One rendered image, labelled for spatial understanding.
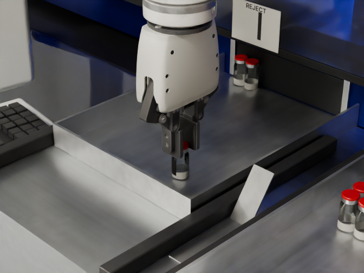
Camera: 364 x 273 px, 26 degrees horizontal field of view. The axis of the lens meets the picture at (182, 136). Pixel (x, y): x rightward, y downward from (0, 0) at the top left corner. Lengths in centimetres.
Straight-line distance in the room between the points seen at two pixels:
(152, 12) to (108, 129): 29
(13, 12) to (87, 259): 62
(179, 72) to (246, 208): 18
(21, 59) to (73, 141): 41
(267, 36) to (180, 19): 25
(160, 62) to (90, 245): 22
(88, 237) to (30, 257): 101
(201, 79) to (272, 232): 20
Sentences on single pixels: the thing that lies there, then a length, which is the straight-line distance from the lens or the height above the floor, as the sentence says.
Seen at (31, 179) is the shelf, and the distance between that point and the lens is 102.
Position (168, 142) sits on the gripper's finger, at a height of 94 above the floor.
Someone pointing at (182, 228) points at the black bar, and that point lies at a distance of 88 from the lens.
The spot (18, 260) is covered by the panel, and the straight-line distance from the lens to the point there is 198.
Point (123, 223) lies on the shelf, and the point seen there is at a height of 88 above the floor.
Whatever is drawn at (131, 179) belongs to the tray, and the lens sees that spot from 97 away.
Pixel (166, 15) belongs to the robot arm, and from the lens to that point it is 87.
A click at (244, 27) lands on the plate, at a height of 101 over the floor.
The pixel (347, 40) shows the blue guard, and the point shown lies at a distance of 102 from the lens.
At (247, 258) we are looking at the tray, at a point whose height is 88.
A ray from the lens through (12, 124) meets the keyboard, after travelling 126.
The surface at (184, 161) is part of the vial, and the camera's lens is 98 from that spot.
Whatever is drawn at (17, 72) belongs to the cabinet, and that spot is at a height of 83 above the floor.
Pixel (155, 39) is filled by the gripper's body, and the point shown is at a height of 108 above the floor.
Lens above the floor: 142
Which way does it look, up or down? 29 degrees down
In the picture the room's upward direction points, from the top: straight up
